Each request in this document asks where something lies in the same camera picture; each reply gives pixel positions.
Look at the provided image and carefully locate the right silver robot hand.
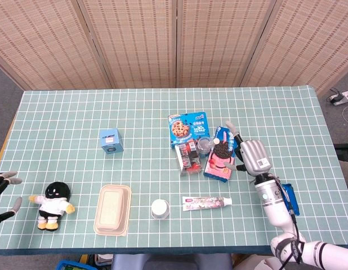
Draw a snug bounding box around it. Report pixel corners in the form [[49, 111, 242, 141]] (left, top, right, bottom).
[[223, 120, 272, 177]]

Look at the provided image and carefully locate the clear plastic tube with cap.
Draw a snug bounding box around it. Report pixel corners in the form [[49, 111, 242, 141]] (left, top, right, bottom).
[[206, 137, 221, 151]]

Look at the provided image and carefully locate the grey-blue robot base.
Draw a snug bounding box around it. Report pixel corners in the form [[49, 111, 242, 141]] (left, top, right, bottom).
[[110, 253, 234, 270]]

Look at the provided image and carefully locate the floral toothpaste tube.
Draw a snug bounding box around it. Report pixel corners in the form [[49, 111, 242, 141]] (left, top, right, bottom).
[[181, 196, 233, 212]]

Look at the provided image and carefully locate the pink and blue Oreo box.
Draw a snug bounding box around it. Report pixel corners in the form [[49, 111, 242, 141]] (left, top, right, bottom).
[[203, 125, 240, 183]]

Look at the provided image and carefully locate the clear plastic jar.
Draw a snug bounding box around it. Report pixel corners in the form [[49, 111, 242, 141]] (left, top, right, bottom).
[[197, 136, 216, 160]]

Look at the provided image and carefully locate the blue snack packet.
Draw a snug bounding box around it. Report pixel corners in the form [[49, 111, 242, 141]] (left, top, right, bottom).
[[279, 183, 301, 217]]

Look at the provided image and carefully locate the black-headed plush doll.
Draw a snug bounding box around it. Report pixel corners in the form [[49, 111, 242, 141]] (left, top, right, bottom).
[[28, 181, 76, 232]]

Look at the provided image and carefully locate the clear box with red caps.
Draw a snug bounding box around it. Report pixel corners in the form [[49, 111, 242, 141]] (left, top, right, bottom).
[[175, 140, 203, 177]]

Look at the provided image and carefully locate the blue chocolate chip cookie box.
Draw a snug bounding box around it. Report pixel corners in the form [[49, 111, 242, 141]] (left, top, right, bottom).
[[168, 111, 211, 149]]

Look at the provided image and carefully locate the black floor equipment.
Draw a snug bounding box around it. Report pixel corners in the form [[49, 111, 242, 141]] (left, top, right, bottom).
[[333, 142, 348, 163]]

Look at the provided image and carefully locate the green checked tablecloth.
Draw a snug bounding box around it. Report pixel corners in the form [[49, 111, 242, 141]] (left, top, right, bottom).
[[0, 85, 348, 255]]

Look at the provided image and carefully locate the paper cup with blue butterfly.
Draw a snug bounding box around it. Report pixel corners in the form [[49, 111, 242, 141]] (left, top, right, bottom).
[[150, 199, 171, 220]]

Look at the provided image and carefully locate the blue plastic crate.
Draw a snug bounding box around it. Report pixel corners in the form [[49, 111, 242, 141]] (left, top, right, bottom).
[[55, 259, 92, 270]]

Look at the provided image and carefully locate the white power strip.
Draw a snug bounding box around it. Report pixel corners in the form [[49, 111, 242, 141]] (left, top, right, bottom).
[[330, 89, 348, 106]]

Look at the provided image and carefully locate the beige lidded lunch container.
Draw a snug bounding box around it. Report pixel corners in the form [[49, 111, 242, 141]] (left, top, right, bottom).
[[93, 184, 132, 236]]

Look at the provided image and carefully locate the small blue speaker box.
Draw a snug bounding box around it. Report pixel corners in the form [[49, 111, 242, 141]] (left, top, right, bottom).
[[100, 128, 124, 155]]

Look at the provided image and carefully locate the woven bamboo screen panel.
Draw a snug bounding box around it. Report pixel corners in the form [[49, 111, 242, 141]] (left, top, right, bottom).
[[77, 0, 179, 89], [0, 0, 114, 91], [240, 0, 348, 95], [176, 0, 278, 88]]

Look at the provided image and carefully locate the small white box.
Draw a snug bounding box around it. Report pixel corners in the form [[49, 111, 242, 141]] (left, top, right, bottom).
[[94, 254, 114, 267]]

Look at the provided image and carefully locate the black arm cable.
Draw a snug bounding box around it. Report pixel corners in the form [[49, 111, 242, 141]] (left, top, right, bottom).
[[275, 179, 304, 270]]

